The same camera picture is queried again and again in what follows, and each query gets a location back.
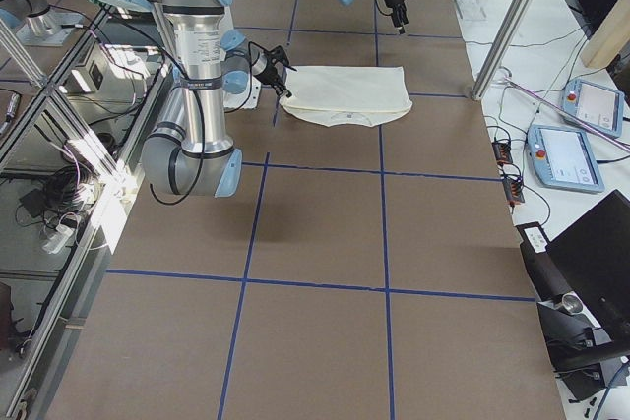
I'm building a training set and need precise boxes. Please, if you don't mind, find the white reacher grabber stick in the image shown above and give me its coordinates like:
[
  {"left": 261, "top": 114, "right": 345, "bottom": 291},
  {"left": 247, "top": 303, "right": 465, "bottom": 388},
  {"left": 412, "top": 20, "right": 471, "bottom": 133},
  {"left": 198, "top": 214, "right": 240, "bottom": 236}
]
[{"left": 494, "top": 65, "right": 630, "bottom": 150}]

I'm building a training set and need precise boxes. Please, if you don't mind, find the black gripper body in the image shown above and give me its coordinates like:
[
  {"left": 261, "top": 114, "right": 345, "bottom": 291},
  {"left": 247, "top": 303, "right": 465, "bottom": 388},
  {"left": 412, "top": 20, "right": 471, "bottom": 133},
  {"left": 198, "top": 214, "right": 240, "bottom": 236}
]
[
  {"left": 258, "top": 60, "right": 286, "bottom": 90},
  {"left": 384, "top": 0, "right": 408, "bottom": 22}
]

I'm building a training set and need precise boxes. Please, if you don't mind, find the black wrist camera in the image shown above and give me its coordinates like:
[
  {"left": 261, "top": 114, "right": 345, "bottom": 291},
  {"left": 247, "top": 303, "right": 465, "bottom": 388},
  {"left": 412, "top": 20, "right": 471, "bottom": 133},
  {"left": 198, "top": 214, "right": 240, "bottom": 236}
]
[{"left": 264, "top": 45, "right": 295, "bottom": 71}]

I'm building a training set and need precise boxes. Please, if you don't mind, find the far blue teach pendant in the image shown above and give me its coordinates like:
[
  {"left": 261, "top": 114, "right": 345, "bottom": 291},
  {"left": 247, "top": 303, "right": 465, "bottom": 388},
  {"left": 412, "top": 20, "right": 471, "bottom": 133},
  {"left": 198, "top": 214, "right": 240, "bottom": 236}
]
[{"left": 562, "top": 79, "right": 625, "bottom": 139}]

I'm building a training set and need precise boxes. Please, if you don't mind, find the blue teach pendant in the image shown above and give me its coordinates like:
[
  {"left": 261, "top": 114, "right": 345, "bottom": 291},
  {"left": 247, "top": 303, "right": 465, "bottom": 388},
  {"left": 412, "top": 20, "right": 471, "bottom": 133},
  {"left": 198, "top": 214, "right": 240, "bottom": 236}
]
[
  {"left": 527, "top": 125, "right": 605, "bottom": 194},
  {"left": 562, "top": 79, "right": 625, "bottom": 139}
]

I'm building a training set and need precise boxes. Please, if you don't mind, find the near blue teach pendant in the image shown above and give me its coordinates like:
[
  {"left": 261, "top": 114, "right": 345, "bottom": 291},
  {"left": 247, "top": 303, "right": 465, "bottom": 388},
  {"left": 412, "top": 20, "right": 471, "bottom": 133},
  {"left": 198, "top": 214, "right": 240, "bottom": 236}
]
[{"left": 527, "top": 125, "right": 605, "bottom": 194}]

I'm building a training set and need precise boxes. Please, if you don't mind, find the white long-sleeve cat shirt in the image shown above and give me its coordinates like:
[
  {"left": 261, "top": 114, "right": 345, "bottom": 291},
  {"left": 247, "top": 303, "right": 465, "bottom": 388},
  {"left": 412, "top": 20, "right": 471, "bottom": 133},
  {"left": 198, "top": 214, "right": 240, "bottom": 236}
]
[{"left": 280, "top": 66, "right": 412, "bottom": 127}]

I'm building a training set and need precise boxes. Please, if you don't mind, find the wooden board upright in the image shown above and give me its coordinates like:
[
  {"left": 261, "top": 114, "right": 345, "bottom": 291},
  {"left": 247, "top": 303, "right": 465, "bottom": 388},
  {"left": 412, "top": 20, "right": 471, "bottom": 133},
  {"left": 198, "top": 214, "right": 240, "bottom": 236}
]
[{"left": 581, "top": 0, "right": 630, "bottom": 69}]

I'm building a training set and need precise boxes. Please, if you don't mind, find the aluminium frame post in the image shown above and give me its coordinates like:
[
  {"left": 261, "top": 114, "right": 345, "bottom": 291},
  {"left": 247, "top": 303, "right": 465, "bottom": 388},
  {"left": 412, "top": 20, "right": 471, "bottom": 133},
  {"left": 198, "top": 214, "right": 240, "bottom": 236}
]
[{"left": 470, "top": 0, "right": 533, "bottom": 101}]

